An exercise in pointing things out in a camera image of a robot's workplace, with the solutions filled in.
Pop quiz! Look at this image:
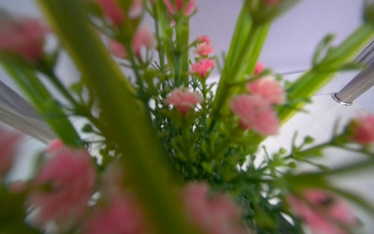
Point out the pink flower pot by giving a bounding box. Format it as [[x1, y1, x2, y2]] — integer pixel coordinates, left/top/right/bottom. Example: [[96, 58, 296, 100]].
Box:
[[1, 1, 374, 234]]

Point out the white two-tier rack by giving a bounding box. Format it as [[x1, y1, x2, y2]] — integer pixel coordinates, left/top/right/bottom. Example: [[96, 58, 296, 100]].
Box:
[[0, 39, 374, 205]]

